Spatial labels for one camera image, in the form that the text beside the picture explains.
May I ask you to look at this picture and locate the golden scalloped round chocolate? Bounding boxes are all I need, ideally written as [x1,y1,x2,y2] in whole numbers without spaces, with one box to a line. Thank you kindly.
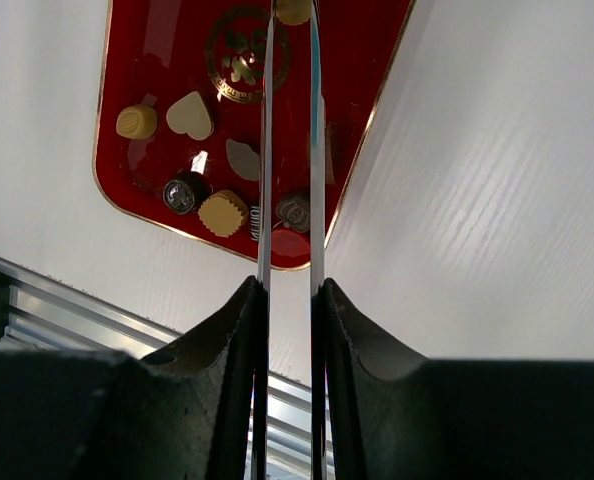
[198,190,249,238]

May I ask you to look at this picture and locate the aluminium front rail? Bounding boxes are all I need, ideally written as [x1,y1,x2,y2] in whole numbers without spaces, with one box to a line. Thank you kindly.
[0,258,311,479]

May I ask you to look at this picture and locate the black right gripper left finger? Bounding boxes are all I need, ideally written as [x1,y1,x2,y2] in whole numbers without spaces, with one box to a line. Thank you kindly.
[0,277,267,479]

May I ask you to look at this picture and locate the red lips chocolate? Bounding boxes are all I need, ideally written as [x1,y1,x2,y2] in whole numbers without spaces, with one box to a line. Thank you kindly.
[271,227,310,258]

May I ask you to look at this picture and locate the metal tongs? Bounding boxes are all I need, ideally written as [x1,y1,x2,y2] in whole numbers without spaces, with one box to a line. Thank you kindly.
[251,1,328,479]

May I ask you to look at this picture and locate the red rectangular tray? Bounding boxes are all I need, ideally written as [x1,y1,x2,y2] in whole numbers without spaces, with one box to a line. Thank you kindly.
[93,1,413,271]

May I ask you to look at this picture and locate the brown striped chocolate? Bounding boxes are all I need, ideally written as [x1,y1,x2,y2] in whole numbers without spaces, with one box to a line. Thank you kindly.
[325,122,336,185]

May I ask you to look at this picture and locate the foil-wrapped round chocolate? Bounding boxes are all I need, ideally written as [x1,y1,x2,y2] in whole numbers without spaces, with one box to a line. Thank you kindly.
[162,172,210,215]

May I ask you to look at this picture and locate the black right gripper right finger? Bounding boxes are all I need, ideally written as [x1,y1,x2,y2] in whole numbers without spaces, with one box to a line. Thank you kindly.
[320,280,594,479]

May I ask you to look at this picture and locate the grey-brown leaf chocolate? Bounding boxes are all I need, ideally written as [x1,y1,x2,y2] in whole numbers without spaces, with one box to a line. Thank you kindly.
[225,139,261,182]

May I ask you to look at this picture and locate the tan rounded chocolate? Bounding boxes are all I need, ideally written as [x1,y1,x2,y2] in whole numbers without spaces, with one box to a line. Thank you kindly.
[275,0,311,26]

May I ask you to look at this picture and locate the golden shell chocolate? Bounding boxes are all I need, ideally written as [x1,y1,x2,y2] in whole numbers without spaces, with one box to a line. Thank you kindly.
[115,104,158,140]

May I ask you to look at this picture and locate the beige heart chocolate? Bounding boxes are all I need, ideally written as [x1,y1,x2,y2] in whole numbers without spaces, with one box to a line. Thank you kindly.
[166,91,214,141]

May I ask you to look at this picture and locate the dark crown chocolate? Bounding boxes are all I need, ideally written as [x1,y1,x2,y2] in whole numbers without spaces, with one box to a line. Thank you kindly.
[275,192,310,234]

